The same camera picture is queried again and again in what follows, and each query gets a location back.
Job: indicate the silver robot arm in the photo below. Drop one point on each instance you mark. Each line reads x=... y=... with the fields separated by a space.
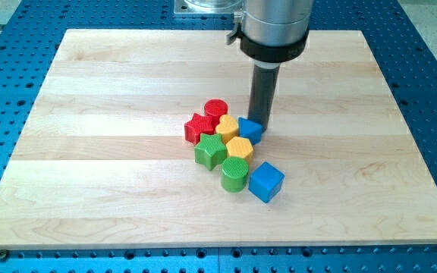
x=272 y=32

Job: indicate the yellow hexagon block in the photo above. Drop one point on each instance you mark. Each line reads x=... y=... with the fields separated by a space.
x=240 y=147

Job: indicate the blue cube block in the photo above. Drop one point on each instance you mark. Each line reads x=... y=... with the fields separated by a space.
x=265 y=182

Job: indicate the yellow heart block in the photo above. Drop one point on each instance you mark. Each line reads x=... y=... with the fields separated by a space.
x=227 y=127

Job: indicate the green star block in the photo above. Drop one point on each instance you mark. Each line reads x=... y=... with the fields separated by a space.
x=210 y=151

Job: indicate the red star block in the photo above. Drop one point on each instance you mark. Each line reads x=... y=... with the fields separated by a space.
x=197 y=125

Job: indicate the red cylinder block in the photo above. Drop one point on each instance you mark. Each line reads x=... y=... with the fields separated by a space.
x=214 y=109

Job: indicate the blue triangle block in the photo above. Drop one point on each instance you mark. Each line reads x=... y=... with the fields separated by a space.
x=250 y=130

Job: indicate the green cylinder block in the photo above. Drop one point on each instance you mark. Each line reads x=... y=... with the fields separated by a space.
x=234 y=174

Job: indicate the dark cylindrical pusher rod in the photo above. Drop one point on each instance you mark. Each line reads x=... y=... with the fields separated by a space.
x=264 y=79

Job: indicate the light wooden board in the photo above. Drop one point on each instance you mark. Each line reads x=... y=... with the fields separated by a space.
x=103 y=163

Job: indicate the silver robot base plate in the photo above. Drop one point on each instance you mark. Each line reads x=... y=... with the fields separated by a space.
x=192 y=8

